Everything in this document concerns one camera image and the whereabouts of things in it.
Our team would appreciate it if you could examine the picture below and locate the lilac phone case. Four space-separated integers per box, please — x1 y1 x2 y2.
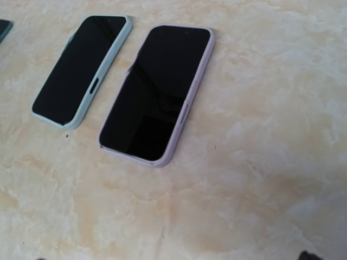
98 23 216 168

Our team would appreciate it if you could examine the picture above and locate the light blue phone case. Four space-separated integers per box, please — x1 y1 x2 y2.
30 14 133 131

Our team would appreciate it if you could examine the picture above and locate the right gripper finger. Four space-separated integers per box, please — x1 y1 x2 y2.
299 251 323 260

